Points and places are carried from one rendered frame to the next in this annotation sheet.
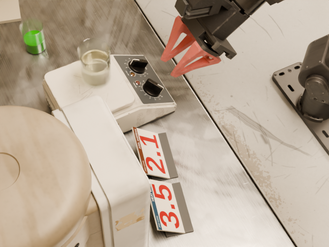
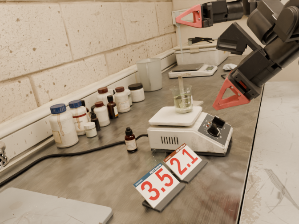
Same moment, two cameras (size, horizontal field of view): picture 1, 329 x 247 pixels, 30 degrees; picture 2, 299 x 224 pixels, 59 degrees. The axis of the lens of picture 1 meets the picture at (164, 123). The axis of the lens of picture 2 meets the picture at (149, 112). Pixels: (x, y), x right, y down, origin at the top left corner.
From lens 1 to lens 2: 0.74 m
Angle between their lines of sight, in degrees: 57
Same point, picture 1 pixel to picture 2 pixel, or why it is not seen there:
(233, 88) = (282, 162)
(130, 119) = (186, 139)
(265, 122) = (291, 187)
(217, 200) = (197, 206)
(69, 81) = (170, 110)
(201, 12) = (229, 46)
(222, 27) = (244, 62)
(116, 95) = (183, 118)
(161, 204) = (154, 179)
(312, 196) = not seen: outside the picture
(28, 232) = not seen: outside the picture
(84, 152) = not seen: outside the picture
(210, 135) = (236, 175)
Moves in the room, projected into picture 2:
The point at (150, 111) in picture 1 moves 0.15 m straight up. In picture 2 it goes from (201, 139) to (195, 78)
